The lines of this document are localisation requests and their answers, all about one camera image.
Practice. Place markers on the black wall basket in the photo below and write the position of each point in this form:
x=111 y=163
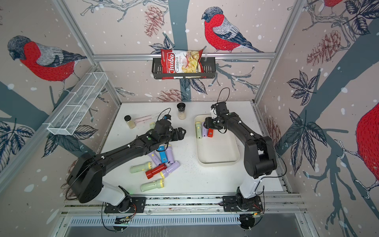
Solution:
x=209 y=68

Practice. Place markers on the red flashlight lower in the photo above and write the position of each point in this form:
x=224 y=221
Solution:
x=151 y=173

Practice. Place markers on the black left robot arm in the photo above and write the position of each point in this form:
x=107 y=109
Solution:
x=85 y=179

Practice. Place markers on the glass grinder with black cap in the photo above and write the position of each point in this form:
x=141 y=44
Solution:
x=181 y=111

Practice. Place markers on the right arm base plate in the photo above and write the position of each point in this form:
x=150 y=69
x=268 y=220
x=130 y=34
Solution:
x=239 y=204

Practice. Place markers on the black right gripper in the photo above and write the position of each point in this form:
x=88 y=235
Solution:
x=207 y=123

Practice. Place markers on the green flashlight front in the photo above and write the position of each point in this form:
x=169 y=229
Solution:
x=157 y=184

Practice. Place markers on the white wire mesh basket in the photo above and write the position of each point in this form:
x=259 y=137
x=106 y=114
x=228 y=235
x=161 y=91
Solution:
x=80 y=101

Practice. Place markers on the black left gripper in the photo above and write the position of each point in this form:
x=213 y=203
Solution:
x=181 y=136

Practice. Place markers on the red flashlight white cap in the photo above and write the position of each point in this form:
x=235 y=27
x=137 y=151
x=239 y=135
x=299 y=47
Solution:
x=210 y=132

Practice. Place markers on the cream plastic storage tray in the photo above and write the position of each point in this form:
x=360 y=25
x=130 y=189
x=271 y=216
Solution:
x=220 y=150

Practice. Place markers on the small jar with black lid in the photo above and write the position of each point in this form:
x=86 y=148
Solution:
x=130 y=122

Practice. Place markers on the purple flashlight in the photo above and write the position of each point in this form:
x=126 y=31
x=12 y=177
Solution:
x=169 y=154
x=155 y=158
x=204 y=129
x=166 y=172

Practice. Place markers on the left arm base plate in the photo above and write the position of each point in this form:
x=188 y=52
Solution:
x=129 y=205

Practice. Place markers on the red cassava chips bag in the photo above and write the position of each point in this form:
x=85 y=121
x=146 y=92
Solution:
x=181 y=61

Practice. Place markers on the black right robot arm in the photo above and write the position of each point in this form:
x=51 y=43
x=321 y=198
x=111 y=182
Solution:
x=259 y=156

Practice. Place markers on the blue flashlight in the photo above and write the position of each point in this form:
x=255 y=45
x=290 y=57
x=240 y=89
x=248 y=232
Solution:
x=161 y=150

